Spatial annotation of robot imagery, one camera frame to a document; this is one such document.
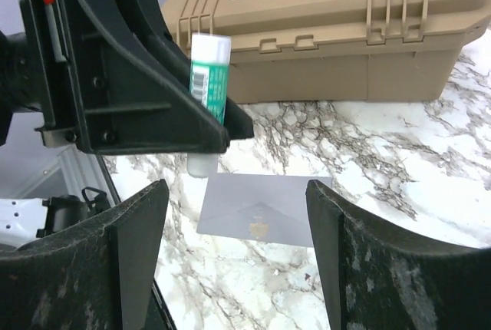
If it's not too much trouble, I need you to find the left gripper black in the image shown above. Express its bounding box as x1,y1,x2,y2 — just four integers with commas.
20,0,229,154

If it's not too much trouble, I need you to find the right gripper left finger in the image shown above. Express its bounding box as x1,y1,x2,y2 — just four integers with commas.
1,180,170,329

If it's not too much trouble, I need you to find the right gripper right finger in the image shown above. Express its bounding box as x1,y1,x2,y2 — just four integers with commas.
306,180,490,329

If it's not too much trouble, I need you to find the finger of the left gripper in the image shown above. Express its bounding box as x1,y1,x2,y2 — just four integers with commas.
114,0,254,140

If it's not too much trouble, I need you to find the green white glue stick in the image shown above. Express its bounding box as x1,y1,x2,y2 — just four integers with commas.
186,32,232,177

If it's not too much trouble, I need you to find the grey envelope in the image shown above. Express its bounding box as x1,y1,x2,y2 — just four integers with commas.
197,173,313,247

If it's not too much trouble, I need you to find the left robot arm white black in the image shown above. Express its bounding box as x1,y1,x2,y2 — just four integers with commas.
1,0,253,178

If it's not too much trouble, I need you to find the tan plastic tool case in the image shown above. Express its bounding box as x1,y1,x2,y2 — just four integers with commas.
163,0,490,104

